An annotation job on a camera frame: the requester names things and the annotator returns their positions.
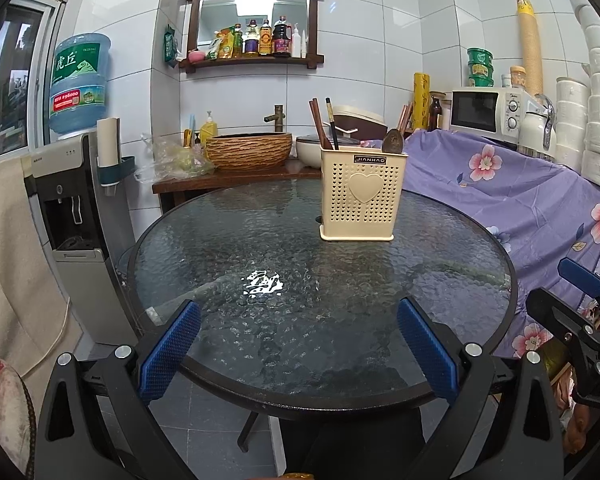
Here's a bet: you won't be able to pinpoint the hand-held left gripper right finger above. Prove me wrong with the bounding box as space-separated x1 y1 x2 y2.
397 297 566 480

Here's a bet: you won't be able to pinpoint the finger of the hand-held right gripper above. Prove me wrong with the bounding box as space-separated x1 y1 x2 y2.
525 286 599 357
557 256 600 307

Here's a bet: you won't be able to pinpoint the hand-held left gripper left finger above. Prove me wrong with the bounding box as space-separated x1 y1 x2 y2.
32 300 203 480

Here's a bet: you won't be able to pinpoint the beige perforated utensil holder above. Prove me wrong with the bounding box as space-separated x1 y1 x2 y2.
319 147 410 242

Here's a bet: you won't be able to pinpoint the wooden handled metal spoon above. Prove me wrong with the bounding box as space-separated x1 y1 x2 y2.
382 129 405 155

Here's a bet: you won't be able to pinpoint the black chopstick with gold tip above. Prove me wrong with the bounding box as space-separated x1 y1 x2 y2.
325 98 341 151

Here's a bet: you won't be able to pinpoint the person's right hand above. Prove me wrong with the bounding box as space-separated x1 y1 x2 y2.
566 405 596 456

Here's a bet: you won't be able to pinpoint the grey water dispenser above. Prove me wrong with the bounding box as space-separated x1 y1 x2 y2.
24 132 138 346

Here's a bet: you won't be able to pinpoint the black table leg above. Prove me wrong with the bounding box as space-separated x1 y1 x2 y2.
237 410 266 453

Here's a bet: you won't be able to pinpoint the purple floral cloth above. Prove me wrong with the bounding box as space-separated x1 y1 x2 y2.
360 130 600 361

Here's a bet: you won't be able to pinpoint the white kettle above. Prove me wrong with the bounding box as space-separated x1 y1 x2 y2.
517 94 557 161

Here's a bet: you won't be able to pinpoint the dark wooden washstand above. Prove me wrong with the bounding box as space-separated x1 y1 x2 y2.
152 159 323 211

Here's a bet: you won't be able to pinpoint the floral round cushion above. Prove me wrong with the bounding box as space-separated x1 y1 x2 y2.
0 357 36 480

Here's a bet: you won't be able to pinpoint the teal cup holder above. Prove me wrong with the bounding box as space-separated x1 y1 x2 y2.
98 156 137 186

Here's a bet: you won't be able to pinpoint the beige hanging cloth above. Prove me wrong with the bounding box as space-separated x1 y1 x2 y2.
0 157 83 381

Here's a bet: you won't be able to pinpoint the clear plastic bags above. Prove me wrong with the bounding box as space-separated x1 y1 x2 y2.
134 134 215 182

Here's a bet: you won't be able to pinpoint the white microwave oven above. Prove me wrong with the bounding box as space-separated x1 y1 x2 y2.
449 87 528 141

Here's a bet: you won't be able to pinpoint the woven pattern wash basin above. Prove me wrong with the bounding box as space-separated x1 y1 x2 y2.
205 132 293 171

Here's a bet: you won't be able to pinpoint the white paper cup stack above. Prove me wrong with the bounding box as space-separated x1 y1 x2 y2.
96 117 122 168

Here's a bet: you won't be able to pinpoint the yellow soap dispenser bottle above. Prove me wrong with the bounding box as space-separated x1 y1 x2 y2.
200 110 219 147

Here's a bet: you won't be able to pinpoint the green instant noodle cup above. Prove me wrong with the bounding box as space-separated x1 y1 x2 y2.
467 62 496 88
466 47 495 67

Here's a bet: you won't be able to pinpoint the white pot with lid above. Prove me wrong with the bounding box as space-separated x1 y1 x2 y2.
295 133 363 168

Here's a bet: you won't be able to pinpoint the tall beige cup stack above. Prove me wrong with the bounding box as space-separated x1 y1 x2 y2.
515 0 546 97

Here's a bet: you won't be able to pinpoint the yellow wrapped roll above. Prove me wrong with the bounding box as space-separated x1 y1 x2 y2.
412 72 432 132

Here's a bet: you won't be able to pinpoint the brown and white rice cooker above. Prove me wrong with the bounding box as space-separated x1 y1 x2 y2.
330 105 386 142

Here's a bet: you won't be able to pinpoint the bamboo style faucet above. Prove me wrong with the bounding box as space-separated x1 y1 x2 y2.
264 105 286 134

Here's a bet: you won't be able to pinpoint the blue water jug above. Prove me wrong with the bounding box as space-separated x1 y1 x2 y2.
48 33 112 137

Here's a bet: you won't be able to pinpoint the green hanging packet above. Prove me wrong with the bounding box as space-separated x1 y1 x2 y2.
163 25 177 67

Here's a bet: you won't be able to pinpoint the window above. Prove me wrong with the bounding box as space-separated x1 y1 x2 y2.
0 0 66 166

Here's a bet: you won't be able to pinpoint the yellow snack packet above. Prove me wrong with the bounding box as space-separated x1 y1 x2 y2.
207 29 234 60

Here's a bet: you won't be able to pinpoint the purple label bottle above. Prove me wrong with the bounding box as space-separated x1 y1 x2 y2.
243 19 260 57

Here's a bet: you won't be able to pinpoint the dark soy sauce bottle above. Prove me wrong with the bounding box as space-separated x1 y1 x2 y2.
272 16 291 58

